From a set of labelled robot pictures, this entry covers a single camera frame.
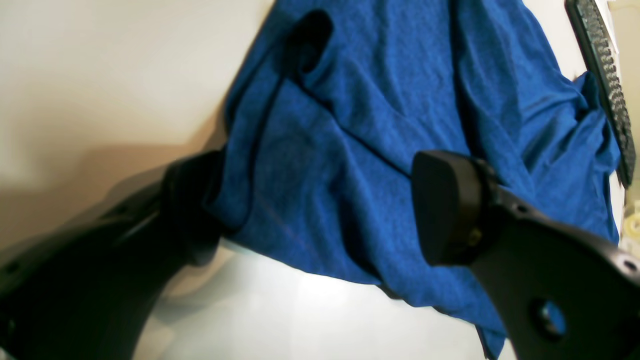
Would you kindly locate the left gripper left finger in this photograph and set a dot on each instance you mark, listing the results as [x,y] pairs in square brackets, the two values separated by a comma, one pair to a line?
[86,293]

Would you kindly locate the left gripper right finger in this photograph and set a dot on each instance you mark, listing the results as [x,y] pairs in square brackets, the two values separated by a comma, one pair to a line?
[562,293]

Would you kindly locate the dark blue t-shirt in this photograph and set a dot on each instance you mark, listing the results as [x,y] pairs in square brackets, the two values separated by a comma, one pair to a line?
[337,96]

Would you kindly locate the black computer keyboard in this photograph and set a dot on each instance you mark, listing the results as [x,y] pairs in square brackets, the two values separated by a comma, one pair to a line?
[599,55]

